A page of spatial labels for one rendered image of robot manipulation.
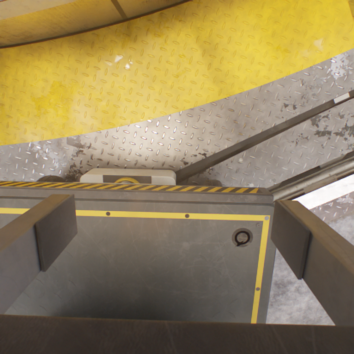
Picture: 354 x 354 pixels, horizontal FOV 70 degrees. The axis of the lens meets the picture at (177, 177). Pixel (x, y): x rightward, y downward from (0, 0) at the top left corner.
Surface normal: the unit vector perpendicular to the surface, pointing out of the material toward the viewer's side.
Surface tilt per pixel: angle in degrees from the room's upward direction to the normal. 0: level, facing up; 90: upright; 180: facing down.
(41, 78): 0
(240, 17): 0
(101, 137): 0
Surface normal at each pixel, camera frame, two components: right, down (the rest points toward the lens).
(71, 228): 1.00, 0.03
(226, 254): -0.02, 0.26
